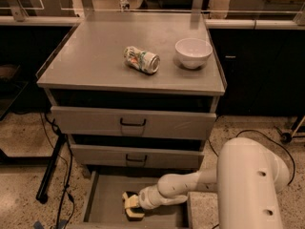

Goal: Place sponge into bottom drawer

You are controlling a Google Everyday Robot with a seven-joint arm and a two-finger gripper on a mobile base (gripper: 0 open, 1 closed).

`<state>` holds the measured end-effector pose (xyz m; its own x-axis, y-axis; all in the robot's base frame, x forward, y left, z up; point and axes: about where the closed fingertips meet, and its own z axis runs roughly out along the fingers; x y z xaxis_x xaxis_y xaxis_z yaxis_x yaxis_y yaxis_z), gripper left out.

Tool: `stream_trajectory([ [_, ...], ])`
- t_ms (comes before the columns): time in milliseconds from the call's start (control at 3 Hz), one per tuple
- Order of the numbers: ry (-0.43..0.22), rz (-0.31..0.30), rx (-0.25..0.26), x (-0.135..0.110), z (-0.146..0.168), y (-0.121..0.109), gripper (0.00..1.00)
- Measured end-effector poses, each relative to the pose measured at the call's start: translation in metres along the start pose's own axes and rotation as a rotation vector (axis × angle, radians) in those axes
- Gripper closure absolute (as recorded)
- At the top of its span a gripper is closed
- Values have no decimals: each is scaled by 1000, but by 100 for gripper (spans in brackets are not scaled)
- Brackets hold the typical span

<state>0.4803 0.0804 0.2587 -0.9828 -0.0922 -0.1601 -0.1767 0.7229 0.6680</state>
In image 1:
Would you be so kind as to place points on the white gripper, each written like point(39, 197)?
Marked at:
point(144, 197)

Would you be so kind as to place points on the green and yellow sponge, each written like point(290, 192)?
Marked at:
point(133, 210)

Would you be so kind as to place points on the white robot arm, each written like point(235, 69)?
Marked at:
point(246, 179)

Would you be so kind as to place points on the open bottom drawer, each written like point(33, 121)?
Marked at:
point(103, 206)

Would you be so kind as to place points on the middle drawer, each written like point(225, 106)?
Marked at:
point(156, 158)

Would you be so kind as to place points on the top drawer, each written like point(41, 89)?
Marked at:
point(160, 124)

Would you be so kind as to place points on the grey drawer cabinet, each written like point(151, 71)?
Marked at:
point(90, 72)

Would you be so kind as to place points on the black table leg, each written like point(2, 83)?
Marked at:
point(42, 193)

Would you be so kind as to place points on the crushed soda can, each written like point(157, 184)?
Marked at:
point(141, 60)

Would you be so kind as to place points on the white bowl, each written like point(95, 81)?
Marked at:
point(193, 52)

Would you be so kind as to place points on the black caster wheel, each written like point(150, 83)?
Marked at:
point(286, 138)

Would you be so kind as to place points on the clear water bottle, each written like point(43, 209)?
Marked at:
point(124, 4)

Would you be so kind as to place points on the black middle drawer handle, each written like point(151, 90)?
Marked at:
point(136, 158)

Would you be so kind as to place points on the black drawer handle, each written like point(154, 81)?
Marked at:
point(124, 122)
point(136, 158)

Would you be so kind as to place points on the black top drawer handle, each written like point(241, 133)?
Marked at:
point(124, 122)

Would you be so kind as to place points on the white rail bar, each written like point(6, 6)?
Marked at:
point(210, 23)

